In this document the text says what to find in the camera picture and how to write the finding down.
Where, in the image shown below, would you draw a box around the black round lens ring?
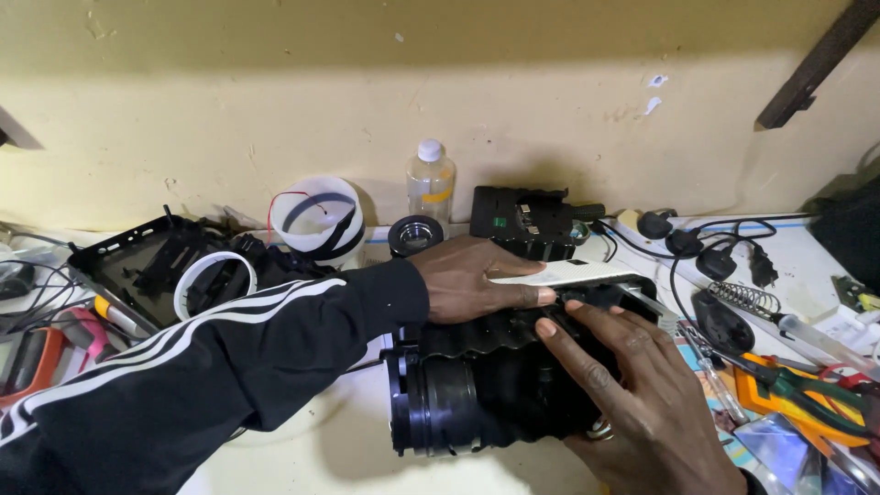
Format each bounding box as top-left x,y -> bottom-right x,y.
388,214 -> 446,259

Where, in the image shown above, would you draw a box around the white power strip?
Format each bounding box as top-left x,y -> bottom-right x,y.
614,209 -> 880,375

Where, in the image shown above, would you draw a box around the green handled pliers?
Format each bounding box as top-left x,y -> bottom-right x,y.
708,344 -> 877,441

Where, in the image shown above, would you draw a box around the black oval stand base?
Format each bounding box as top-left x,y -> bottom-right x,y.
690,289 -> 756,356

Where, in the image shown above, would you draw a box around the white plastic block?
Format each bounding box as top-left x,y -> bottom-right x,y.
813,304 -> 880,360

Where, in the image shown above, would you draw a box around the clear bottle with white cap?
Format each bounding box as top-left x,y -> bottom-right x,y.
406,139 -> 457,239

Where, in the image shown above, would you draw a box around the black ribbed battery housing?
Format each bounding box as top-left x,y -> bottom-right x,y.
469,185 -> 607,263

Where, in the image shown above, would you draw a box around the black bag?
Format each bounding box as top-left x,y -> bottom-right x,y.
803,172 -> 880,293

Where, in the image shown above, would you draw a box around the thin red wire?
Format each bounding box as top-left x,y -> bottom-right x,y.
266,190 -> 329,243

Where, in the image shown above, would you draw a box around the metal spring soldering stand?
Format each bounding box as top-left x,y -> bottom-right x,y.
707,280 -> 782,322

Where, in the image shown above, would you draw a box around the white reflector cup, black band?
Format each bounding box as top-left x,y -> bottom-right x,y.
269,176 -> 367,270

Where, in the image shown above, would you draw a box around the screwdriver with clear handle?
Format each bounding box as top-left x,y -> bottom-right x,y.
676,322 -> 751,427

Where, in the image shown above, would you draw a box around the black two-pin plug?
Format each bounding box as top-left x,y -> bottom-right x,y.
748,242 -> 780,289

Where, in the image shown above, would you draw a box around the shiny foil packet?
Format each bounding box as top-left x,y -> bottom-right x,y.
730,411 -> 880,495

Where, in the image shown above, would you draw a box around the person's right hand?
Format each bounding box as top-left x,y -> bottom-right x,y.
535,299 -> 749,495

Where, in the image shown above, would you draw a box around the white plastic ring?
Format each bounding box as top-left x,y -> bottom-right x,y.
172,250 -> 259,323

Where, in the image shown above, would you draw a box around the pink plastic tool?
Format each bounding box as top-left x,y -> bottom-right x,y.
56,307 -> 114,364

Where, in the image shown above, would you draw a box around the black mains plug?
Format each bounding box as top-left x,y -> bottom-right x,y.
665,228 -> 705,259
695,246 -> 738,282
637,209 -> 679,241

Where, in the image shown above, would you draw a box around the orange plastic tool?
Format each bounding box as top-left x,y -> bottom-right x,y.
731,352 -> 873,449

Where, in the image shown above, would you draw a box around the dark wooden shelf bracket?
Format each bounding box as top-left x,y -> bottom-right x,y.
753,0 -> 880,132

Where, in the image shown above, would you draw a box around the large black torch body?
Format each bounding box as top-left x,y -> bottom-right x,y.
381,275 -> 680,459

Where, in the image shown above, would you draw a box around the person's left hand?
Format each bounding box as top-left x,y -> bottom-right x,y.
407,235 -> 558,325

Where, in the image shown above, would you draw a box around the orange and black multimeter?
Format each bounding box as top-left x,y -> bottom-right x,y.
0,326 -> 67,411

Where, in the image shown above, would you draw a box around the black plastic housing shell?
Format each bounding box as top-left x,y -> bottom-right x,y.
66,205 -> 331,339

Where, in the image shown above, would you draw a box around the green circuit board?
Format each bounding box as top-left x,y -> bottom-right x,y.
830,274 -> 880,314

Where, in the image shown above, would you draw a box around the bundle of black cables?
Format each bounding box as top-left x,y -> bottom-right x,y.
0,221 -> 97,338

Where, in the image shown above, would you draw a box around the white ribbed plastic panel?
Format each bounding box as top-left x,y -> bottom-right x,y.
489,259 -> 646,290

